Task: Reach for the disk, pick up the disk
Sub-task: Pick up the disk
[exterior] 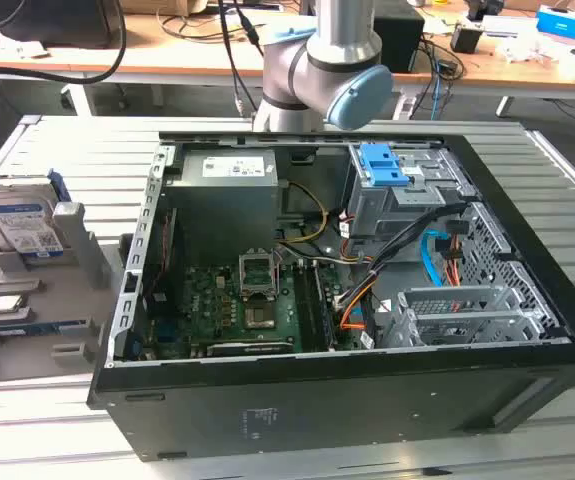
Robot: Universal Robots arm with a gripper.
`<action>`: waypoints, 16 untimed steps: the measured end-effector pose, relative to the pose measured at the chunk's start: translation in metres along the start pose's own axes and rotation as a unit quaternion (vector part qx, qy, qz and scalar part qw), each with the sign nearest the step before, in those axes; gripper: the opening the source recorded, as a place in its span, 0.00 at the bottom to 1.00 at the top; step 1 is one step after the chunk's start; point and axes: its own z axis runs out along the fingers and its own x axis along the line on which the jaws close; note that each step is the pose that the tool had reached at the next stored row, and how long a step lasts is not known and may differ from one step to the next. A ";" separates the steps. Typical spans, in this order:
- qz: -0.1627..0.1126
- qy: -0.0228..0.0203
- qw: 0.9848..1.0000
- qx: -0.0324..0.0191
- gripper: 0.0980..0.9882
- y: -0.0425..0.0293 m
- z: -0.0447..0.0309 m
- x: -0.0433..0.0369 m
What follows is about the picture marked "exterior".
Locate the blue disk carrier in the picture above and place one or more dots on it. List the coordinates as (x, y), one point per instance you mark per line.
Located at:
(379, 165)

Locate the silver CPU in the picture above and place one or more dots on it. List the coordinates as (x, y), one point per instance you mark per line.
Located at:
(7, 303)

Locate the perforated metal disk bay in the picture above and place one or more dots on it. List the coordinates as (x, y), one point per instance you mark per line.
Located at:
(467, 310)

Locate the black graphics card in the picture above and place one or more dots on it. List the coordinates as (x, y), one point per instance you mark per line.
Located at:
(247, 348)

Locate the green motherboard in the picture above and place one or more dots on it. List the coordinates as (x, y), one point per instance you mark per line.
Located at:
(207, 300)

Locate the black open PC case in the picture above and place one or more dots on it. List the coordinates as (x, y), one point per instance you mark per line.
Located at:
(317, 410)

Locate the grey power supply unit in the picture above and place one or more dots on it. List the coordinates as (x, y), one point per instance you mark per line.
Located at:
(227, 200)

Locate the wooden desk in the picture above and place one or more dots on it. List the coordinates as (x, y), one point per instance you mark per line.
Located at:
(177, 60)

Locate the CPU socket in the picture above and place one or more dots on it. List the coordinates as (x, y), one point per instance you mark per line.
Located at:
(260, 318)

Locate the blue cardboard box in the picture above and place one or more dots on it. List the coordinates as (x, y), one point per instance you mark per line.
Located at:
(564, 20)

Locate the small black box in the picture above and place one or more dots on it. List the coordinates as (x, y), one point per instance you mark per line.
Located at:
(465, 39)

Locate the black monitor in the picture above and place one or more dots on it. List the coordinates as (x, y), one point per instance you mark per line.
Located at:
(42, 20)

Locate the grey parts rack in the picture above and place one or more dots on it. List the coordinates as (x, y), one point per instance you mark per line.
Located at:
(67, 310)

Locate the black speaker box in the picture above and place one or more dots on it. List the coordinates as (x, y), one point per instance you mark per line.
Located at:
(399, 35)

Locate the hard disk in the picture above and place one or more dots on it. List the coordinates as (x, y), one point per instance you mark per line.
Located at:
(12, 215)

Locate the black RAM slot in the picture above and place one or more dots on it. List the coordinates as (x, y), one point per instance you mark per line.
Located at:
(306, 310)
(324, 310)

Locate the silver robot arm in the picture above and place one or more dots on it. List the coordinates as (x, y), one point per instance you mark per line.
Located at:
(337, 30)

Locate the white power strip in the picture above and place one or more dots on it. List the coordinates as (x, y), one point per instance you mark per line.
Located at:
(405, 106)

